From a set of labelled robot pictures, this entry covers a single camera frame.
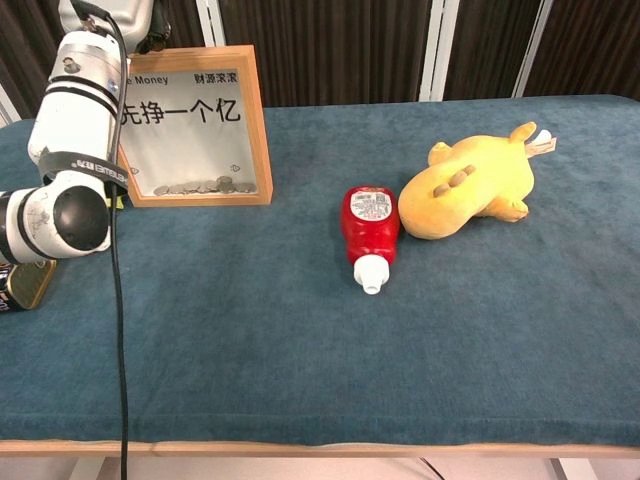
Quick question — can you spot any left black grey robot hand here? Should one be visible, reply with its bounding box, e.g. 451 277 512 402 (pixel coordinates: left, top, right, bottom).
58 0 171 55

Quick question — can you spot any pile of silver coins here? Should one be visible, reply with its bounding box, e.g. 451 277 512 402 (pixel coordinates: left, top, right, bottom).
153 175 259 197

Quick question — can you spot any red ketchup squeeze bottle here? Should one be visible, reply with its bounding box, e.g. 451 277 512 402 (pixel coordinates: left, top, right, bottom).
340 185 401 297

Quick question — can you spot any blue table cloth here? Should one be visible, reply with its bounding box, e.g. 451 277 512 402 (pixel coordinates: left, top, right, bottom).
0 94 640 447

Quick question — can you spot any yellow plush toy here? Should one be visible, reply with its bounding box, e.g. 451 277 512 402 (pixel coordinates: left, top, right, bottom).
397 121 539 241

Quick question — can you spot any white paper toy tag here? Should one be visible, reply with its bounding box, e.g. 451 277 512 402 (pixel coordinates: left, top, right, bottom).
527 129 559 155

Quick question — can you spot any wooden framed coin box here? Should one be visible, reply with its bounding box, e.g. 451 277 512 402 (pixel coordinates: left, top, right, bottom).
117 44 275 208

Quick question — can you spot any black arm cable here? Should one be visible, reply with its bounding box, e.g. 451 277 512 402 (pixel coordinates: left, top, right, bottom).
74 0 132 480

